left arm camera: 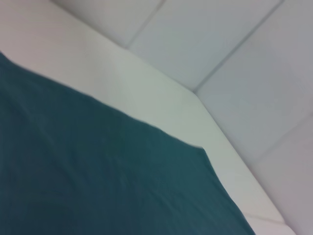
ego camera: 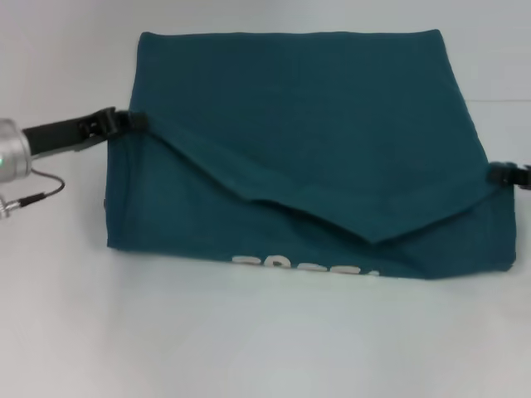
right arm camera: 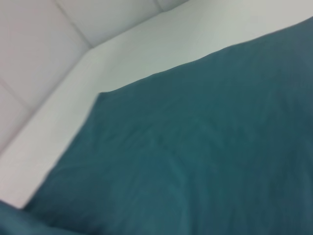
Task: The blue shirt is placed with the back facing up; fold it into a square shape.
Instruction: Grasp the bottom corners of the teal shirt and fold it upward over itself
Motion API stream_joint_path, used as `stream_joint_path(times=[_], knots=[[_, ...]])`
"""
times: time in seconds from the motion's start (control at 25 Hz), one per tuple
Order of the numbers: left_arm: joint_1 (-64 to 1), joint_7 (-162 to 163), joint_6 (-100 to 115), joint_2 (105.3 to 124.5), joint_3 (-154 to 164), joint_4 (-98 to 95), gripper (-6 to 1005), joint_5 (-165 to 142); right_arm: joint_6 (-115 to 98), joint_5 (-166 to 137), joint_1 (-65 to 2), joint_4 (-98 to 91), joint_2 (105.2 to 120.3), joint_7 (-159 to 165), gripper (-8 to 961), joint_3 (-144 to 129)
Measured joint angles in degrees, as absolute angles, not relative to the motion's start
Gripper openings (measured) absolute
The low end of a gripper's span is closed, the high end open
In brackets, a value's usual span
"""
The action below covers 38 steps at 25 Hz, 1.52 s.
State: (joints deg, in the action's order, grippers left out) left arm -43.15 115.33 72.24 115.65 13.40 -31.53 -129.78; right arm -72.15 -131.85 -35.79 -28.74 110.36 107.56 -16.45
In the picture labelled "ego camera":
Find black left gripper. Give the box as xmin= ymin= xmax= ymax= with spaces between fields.
xmin=22 ymin=106 xmax=149 ymax=161

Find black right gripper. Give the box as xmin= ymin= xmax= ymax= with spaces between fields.
xmin=486 ymin=162 xmax=531 ymax=190

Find teal blue t-shirt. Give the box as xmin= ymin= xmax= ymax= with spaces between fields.
xmin=102 ymin=28 xmax=518 ymax=288

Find thin black cable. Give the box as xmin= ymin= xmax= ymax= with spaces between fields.
xmin=7 ymin=167 xmax=67 ymax=208

